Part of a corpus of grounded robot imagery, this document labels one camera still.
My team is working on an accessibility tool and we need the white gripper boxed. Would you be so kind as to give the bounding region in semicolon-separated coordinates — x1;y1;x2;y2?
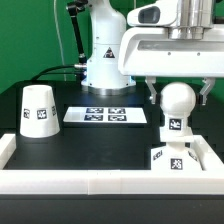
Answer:
118;26;224;105

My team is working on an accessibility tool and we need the white lamp bulb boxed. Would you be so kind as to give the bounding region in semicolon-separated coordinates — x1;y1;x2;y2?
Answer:
160;82;196;142

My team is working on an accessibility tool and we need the white lamp base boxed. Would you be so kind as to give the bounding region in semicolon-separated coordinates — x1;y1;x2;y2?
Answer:
151;136;202;172

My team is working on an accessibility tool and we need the white lamp shade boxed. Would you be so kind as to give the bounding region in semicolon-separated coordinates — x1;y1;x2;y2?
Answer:
20;85;60;138

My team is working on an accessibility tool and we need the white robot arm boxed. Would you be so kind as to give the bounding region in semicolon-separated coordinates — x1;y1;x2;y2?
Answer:
82;0;224;102

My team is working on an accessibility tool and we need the white marker plate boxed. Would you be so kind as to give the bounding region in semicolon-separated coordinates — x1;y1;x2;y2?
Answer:
64;107;147;124

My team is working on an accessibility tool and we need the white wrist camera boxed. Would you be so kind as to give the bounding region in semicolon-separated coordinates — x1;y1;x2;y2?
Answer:
127;0;178;27

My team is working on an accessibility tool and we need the white U-shaped wall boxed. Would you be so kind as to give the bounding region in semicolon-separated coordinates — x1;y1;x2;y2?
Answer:
0;134;224;195

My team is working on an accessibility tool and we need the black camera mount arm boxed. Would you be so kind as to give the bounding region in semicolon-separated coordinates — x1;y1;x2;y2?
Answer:
66;0;88;64

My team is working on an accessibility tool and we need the black cable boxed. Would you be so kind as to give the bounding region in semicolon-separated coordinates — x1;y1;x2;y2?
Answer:
30;64;88;82

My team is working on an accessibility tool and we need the grey thin cable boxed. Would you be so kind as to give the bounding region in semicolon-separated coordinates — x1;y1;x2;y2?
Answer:
53;0;68;82

